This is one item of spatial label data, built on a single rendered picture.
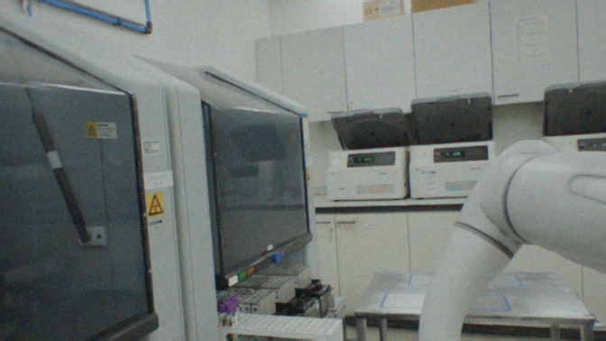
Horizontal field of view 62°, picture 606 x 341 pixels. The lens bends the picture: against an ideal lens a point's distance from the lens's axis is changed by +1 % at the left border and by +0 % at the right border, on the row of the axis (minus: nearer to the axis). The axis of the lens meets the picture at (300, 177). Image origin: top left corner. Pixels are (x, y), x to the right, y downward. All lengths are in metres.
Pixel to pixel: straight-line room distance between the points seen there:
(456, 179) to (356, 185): 0.67
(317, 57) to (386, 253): 1.56
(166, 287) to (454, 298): 0.56
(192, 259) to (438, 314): 0.56
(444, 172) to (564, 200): 2.74
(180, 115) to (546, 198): 0.74
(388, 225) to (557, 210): 2.84
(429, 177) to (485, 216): 2.62
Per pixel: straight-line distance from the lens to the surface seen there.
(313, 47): 3.95
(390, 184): 3.45
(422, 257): 3.49
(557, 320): 1.46
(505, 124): 4.01
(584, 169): 0.69
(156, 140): 1.03
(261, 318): 1.31
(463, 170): 3.40
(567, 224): 0.68
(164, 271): 1.05
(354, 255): 3.59
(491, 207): 0.79
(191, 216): 1.12
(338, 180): 3.55
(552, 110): 3.74
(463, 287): 0.81
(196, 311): 1.16
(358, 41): 3.85
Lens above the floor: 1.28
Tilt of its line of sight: 3 degrees down
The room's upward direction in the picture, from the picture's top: 4 degrees counter-clockwise
